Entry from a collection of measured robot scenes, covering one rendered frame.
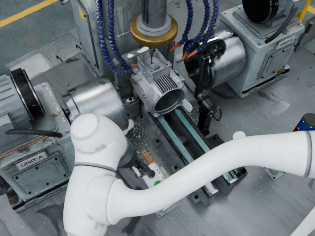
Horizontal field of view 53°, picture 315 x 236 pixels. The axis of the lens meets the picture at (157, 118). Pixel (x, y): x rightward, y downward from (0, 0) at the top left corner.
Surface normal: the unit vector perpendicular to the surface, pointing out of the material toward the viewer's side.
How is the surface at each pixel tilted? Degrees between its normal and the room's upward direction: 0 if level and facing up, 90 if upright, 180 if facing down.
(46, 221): 0
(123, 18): 90
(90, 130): 15
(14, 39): 0
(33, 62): 0
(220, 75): 77
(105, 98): 20
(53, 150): 90
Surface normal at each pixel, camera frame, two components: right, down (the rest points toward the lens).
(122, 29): 0.51, 0.72
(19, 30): 0.01, -0.56
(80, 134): -0.34, -0.29
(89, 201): -0.04, -0.33
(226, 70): 0.50, 0.52
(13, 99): 0.34, 0.04
